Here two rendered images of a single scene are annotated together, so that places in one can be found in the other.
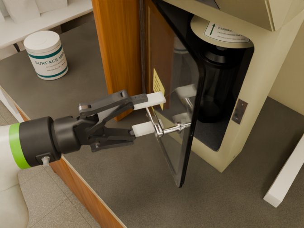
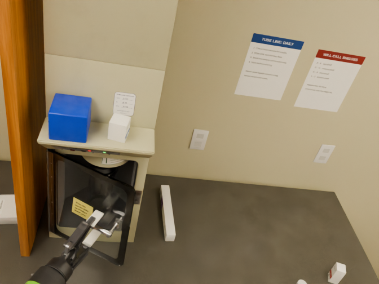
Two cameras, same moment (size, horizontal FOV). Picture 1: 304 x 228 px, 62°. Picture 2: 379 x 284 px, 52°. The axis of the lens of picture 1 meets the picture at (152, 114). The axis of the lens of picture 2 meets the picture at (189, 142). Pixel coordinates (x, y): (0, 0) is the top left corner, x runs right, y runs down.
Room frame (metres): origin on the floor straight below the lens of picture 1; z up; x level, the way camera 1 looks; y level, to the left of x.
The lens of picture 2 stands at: (-0.23, 0.55, 2.22)
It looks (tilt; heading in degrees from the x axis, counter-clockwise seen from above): 37 degrees down; 302
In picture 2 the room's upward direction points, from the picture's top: 15 degrees clockwise
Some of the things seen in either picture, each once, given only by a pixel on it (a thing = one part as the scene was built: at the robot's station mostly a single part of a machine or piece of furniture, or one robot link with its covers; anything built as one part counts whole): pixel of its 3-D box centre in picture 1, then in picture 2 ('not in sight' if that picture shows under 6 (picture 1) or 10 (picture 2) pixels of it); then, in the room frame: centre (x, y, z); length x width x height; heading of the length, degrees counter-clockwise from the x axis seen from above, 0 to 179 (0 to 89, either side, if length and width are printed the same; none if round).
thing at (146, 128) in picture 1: (148, 127); (92, 237); (0.37, 0.01, 1.15); 0.07 x 0.03 x 0.01; 108
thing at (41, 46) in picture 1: (47, 55); not in sight; (0.85, 0.42, 1.01); 0.13 x 0.13 x 0.15
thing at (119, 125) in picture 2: not in sight; (119, 128); (0.40, -0.09, 1.54); 0.05 x 0.05 x 0.06; 33
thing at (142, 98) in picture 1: (135, 97); (89, 221); (0.36, 0.03, 1.26); 0.05 x 0.01 x 0.03; 108
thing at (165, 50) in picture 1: (163, 97); (88, 212); (0.44, -0.03, 1.19); 0.30 x 0.01 x 0.40; 18
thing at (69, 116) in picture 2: not in sight; (70, 118); (0.50, 0.01, 1.55); 0.10 x 0.10 x 0.09; 45
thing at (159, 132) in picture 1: (161, 119); (102, 226); (0.36, -0.02, 1.20); 0.10 x 0.05 x 0.03; 18
